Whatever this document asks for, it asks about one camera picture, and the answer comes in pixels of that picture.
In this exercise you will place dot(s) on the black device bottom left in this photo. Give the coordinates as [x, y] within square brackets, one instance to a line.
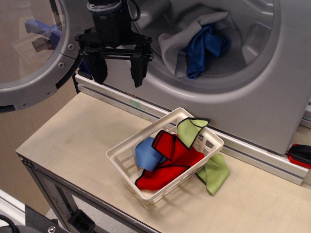
[14, 220]

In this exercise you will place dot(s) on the dark blue cloth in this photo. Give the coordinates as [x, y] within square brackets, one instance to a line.
[203, 46]

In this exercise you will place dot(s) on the round grey washer door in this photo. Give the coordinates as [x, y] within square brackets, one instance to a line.
[28, 77]

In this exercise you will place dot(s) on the light blue cloth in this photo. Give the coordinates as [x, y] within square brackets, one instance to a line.
[146, 156]

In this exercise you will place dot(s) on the metal table frame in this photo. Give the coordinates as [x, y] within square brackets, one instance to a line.
[60, 194]

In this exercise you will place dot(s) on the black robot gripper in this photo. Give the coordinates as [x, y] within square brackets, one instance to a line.
[114, 37]

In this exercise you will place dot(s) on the red cloth black trim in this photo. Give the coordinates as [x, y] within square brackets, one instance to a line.
[179, 159]

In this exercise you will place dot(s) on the grey toy washing machine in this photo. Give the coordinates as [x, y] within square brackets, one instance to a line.
[256, 91]

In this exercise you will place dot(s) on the grey cloth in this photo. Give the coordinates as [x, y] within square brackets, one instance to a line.
[173, 46]

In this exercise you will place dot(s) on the black bracket under table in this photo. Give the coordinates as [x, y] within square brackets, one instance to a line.
[82, 222]

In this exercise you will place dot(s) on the green cloth black trim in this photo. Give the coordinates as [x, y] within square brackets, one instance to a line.
[215, 171]

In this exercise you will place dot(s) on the red and black tool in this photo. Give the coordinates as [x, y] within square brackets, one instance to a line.
[300, 155]

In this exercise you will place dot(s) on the blue clamp behind door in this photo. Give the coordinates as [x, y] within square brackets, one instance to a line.
[50, 35]

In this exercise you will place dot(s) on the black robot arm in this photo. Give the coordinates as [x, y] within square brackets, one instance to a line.
[110, 6]

